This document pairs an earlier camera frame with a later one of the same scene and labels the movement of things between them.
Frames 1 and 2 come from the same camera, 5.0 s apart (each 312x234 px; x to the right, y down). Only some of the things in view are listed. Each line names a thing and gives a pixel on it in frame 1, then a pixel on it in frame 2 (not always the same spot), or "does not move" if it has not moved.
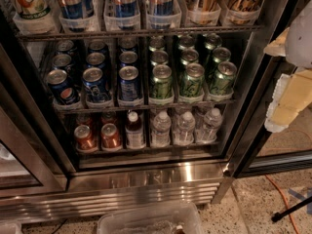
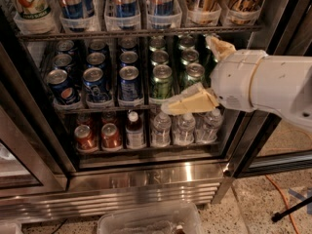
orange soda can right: (110, 137) does not move
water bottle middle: (183, 135) does not move
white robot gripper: (300, 36) → (236, 78)
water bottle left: (161, 134) does not move
